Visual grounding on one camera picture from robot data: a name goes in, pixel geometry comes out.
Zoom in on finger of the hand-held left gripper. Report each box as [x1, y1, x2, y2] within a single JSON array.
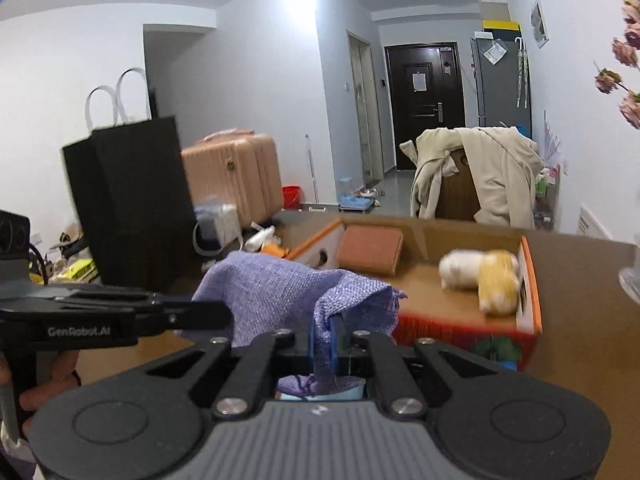
[[162, 294, 233, 337]]

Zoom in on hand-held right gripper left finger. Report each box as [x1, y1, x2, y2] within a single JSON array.
[[142, 327, 323, 418]]

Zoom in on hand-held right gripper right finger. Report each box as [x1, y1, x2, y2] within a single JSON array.
[[327, 312, 503, 418]]

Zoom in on purple knitted cloth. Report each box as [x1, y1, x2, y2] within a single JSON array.
[[175, 251, 408, 396]]

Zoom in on orange-edged cardboard box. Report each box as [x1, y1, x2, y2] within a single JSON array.
[[284, 215, 544, 372]]

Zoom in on person's left hand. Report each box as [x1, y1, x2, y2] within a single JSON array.
[[0, 349, 82, 428]]

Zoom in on yellow packet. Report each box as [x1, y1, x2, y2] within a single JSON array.
[[52, 257, 96, 282]]

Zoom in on white plastic container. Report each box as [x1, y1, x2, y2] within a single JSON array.
[[192, 203, 244, 257]]

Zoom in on white bottle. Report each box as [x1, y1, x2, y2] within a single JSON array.
[[243, 225, 277, 253]]

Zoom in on large black paper bag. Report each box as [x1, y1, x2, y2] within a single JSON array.
[[91, 67, 199, 288]]

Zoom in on small black paper bag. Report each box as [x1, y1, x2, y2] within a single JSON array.
[[62, 85, 103, 283]]

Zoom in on white and yellow plush toy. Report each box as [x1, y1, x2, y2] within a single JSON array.
[[438, 248, 522, 317]]

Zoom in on pink suitcase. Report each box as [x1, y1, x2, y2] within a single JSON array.
[[180, 131, 285, 229]]

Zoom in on pet feeder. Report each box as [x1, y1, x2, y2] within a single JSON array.
[[338, 177, 377, 212]]

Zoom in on beige coat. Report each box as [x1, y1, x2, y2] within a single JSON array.
[[399, 126, 545, 231]]

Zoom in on dark entrance door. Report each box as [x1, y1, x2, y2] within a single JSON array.
[[384, 42, 467, 171]]

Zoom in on cluttered storage shelf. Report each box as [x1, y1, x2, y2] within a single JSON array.
[[532, 162, 562, 231]]

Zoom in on white interior door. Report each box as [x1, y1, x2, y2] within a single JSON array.
[[347, 30, 385, 184]]

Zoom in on glass vase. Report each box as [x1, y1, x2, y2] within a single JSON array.
[[618, 232, 640, 306]]

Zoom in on grey refrigerator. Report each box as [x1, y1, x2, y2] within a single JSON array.
[[470, 35, 532, 134]]

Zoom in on folded umbrella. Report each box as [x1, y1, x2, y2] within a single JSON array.
[[514, 37, 530, 109]]

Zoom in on yellow box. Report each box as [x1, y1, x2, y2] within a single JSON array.
[[482, 20, 522, 37]]

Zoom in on pink dried flowers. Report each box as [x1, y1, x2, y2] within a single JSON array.
[[593, 0, 640, 129]]

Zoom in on white wall heater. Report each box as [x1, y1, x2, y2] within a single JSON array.
[[577, 204, 614, 241]]

